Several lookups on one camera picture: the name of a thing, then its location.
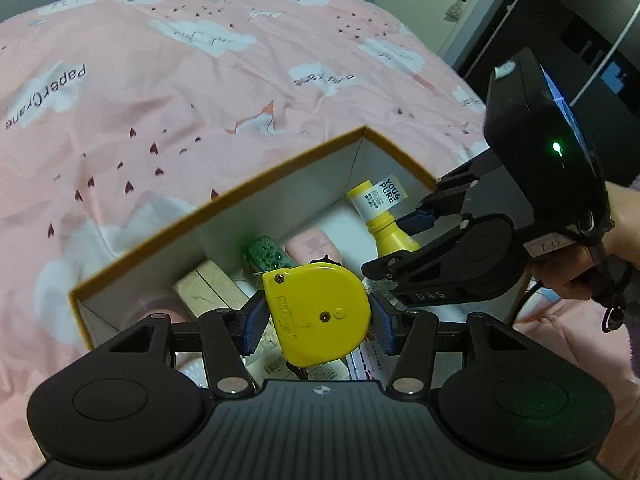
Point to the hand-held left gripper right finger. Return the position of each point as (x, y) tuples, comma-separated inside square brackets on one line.
[(382, 322)]

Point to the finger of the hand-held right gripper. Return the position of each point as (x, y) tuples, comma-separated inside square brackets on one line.
[(425, 217), (400, 265)]

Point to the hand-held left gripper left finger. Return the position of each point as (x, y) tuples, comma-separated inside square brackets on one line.
[(255, 322)]

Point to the yellow bottle with white label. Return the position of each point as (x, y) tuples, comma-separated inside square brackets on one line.
[(385, 230)]

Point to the red and white small item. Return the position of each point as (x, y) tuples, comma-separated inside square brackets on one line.
[(367, 365)]

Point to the small gold box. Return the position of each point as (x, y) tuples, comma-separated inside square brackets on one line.
[(210, 285)]

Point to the yellow tape measure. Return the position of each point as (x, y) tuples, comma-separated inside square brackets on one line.
[(315, 310)]

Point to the green bottle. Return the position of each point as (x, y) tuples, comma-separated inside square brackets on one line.
[(265, 255)]

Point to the pink case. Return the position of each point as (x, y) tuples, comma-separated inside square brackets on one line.
[(312, 245)]

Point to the orange cardboard box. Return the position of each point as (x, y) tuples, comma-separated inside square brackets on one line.
[(280, 195)]

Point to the person's right forearm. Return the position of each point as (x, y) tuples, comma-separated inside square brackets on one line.
[(625, 220)]

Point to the person's right hand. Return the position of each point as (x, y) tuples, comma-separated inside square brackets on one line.
[(585, 272)]

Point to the white round container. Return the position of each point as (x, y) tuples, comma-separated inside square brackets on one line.
[(190, 372)]

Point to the dark furniture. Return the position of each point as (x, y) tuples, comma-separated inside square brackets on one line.
[(575, 10)]

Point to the hanging door charm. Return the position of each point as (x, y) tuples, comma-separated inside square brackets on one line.
[(454, 12)]

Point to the cream door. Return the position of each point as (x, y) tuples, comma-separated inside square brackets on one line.
[(425, 0)]

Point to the purple fuzzy clothing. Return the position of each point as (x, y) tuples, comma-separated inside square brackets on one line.
[(634, 345)]

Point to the pink printed blanket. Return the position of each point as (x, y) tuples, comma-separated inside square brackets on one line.
[(150, 85)]

